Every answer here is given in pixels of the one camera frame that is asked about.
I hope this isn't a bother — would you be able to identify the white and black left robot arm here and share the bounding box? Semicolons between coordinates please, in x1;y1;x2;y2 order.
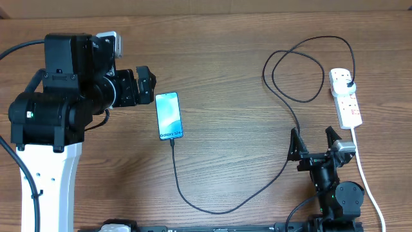
8;32;156;231

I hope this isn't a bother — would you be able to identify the blue Galaxy smartphone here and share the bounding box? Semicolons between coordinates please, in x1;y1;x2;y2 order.
155;92;183;140

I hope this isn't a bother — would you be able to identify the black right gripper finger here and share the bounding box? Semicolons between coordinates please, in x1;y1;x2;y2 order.
287;128;308;161
325;126;342;149

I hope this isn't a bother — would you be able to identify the white charger plug adapter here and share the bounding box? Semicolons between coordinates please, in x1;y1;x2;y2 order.
331;79;357;97

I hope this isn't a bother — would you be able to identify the white power strip cord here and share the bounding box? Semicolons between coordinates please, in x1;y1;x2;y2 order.
350;127;387;232

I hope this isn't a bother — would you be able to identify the white power strip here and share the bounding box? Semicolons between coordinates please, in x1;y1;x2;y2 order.
328;68;362;130

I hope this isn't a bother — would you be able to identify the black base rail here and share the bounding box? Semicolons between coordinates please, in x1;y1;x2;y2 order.
79;219;364;232

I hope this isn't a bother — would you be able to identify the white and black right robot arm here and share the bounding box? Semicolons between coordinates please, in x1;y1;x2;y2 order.
284;126;365;232

